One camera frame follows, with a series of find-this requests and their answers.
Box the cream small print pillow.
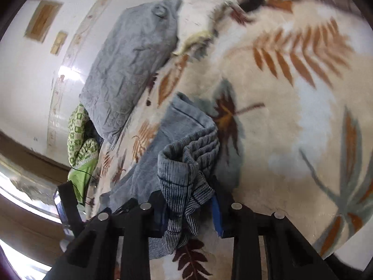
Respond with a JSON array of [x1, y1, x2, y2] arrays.
[[173, 0, 238, 56]]

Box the leaf print bed blanket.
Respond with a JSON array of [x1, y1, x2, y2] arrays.
[[86, 1, 372, 258]]

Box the beige wall switch plate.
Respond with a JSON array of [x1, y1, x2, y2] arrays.
[[50, 31, 68, 56]]

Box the grey quilted pillow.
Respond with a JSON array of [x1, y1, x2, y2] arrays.
[[80, 0, 182, 144]]

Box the wooden door with stained glass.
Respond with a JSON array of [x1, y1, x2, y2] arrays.
[[1, 133, 68, 279]]

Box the black cable on green blanket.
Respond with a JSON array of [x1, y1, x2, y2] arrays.
[[69, 165, 97, 206]]

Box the green patterned blanket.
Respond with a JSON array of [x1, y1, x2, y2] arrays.
[[67, 103, 99, 204]]

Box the grey washed denim pants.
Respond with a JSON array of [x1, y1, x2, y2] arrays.
[[100, 92, 220, 259]]

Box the black power adapter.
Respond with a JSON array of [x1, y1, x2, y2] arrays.
[[239, 0, 266, 13]]

